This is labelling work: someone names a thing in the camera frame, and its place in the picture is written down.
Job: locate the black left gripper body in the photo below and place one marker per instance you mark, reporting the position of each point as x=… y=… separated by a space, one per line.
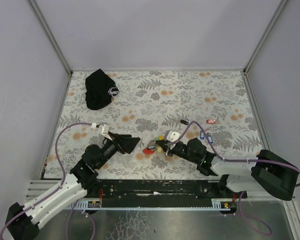
x=119 y=144

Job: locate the yellow key tag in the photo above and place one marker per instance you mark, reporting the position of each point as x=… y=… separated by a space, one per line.
x=159 y=138

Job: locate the red key tag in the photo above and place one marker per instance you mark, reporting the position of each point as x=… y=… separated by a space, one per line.
x=211 y=121

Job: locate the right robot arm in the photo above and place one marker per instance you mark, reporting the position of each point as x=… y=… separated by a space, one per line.
x=269 y=173

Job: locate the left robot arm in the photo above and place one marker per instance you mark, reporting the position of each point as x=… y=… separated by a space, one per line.
x=25 y=222

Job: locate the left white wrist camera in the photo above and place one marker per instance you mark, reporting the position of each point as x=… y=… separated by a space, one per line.
x=103 y=129

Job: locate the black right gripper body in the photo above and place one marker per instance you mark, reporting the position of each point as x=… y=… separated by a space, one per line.
x=168 y=147

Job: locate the blue key tag right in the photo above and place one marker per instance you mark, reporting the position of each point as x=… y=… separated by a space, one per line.
x=209 y=138

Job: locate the key with black cap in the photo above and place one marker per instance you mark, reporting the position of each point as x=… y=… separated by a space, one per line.
x=184 y=122

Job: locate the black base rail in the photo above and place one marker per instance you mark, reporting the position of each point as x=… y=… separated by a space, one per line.
x=161 y=193

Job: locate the blue key tag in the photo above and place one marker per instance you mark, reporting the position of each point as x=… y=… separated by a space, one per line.
x=209 y=138
x=202 y=135

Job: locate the blue key tag left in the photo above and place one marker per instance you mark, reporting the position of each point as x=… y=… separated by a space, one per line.
x=202 y=135

